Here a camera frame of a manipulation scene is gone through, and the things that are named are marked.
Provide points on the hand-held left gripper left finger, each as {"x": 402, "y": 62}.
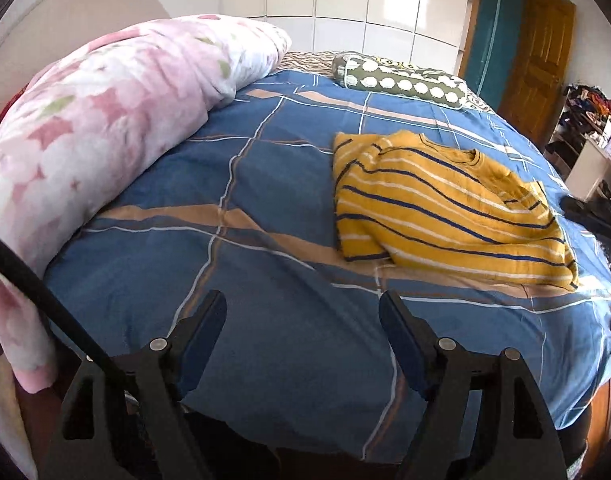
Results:
{"x": 204, "y": 332}

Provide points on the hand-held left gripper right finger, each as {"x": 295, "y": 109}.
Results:
{"x": 403, "y": 340}

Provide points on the yellow striped sweater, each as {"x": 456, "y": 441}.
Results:
{"x": 435, "y": 205}

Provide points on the white cluttered desk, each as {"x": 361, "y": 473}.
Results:
{"x": 593, "y": 145}

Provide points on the blue plaid bed sheet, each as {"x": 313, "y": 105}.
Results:
{"x": 285, "y": 220}

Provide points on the wooden door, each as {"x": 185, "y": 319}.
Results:
{"x": 538, "y": 60}

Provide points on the teal glass door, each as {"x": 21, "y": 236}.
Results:
{"x": 490, "y": 35}

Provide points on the pink floral quilt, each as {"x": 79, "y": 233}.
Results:
{"x": 110, "y": 135}

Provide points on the green dotted pillow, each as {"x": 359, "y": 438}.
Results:
{"x": 400, "y": 80}

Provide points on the white wardrobe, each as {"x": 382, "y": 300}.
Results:
{"x": 360, "y": 5}

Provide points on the beige headboard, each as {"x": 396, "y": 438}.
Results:
{"x": 45, "y": 35}

